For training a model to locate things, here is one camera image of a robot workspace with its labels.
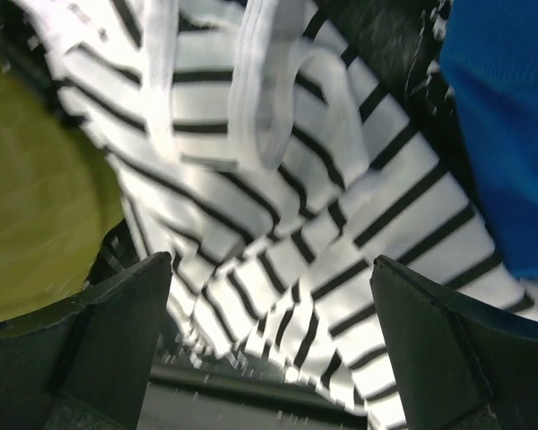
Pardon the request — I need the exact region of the black white striped tank top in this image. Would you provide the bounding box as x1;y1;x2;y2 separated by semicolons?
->
21;1;538;429

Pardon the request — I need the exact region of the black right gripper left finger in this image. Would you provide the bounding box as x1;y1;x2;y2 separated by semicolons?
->
0;253;171;429

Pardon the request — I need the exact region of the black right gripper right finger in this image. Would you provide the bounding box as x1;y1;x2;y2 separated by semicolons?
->
371;256;538;430

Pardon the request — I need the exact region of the olive green plastic basket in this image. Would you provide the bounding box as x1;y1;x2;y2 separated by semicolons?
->
0;65;122;323

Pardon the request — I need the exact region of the blue tank top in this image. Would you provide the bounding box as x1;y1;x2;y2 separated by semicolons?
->
440;1;538;279

